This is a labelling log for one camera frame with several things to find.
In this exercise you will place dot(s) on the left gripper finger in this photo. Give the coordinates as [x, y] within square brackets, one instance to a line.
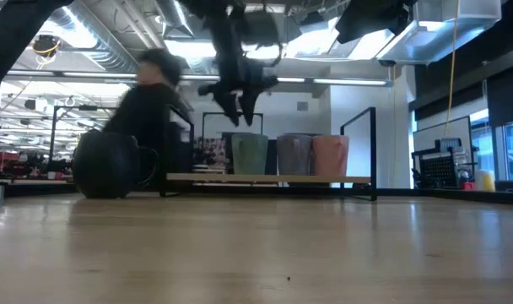
[250, 107]
[230, 107]

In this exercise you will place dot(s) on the green coffee mug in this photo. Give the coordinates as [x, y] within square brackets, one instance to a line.
[250, 154]

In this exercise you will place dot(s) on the lavender coffee mug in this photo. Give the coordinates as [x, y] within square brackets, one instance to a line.
[294, 154]

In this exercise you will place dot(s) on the pink coffee mug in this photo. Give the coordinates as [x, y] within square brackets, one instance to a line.
[330, 155]

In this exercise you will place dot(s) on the all black coffee mug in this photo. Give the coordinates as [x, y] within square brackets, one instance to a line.
[104, 164]

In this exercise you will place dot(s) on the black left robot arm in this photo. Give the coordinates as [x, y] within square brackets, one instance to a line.
[12, 42]

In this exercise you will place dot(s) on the floral patterned box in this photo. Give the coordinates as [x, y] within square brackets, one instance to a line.
[210, 154]

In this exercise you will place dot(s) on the person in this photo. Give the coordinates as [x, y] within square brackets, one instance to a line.
[147, 105]

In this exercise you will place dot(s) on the long ceiling light strip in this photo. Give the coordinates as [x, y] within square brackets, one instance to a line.
[349, 82]
[71, 74]

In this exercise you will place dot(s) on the white board panel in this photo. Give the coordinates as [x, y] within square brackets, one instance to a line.
[433, 139]

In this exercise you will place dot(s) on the black ceiling device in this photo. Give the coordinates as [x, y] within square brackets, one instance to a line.
[45, 44]

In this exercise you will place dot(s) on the black perforated basket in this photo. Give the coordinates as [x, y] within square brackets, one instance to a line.
[440, 171]

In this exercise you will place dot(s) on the small red container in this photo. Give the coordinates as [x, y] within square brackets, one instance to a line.
[466, 186]

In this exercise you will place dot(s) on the red storage bin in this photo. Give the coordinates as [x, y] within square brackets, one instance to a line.
[3, 159]

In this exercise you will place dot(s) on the yellow bottle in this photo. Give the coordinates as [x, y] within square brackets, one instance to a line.
[486, 181]

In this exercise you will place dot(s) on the grey wall vent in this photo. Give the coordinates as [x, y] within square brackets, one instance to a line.
[302, 106]

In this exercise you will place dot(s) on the wooden shelf black metal frame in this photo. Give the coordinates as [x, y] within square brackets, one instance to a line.
[260, 178]

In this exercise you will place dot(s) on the silver round air duct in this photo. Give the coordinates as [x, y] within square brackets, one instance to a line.
[174, 14]

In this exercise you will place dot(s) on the black metal rack frame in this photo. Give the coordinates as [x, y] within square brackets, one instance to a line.
[54, 139]

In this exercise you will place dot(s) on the white overhead air duct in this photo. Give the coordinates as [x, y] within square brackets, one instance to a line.
[442, 34]

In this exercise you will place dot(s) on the black aluminium table frame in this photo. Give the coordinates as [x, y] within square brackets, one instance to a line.
[450, 195]

